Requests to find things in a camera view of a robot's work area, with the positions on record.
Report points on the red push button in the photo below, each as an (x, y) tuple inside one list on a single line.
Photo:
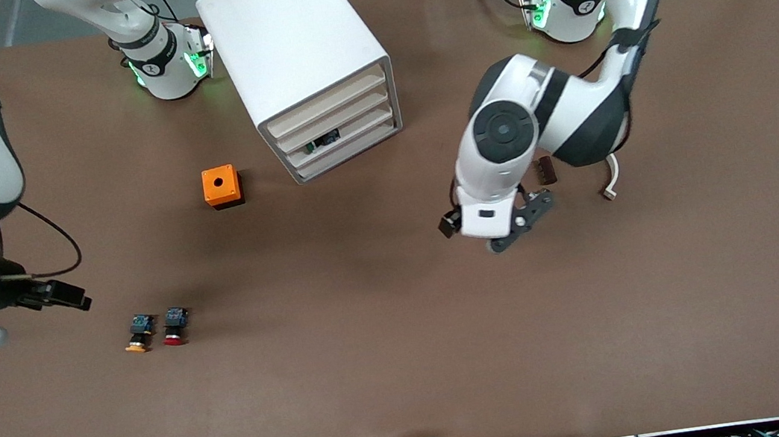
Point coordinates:
[(175, 322)]

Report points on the white plastic drawer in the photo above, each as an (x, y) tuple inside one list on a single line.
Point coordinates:
[(362, 124), (350, 149), (326, 105), (346, 114)]

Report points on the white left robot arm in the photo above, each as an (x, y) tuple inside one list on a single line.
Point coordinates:
[(498, 129)]

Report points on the yellow push button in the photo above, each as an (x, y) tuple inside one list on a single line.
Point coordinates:
[(140, 326)]

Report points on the green push button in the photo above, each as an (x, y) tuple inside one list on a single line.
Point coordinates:
[(325, 139)]

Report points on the white drawer cabinet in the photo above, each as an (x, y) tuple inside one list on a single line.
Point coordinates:
[(290, 36)]

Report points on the brown terminal block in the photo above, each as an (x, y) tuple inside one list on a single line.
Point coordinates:
[(547, 171)]

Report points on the brown table cover sheet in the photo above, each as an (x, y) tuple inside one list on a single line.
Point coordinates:
[(403, 322)]

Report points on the white curved plastic bracket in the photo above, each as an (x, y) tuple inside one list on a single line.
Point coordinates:
[(610, 194)]

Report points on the orange button enclosure box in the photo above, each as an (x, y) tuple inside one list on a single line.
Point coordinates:
[(219, 184)]

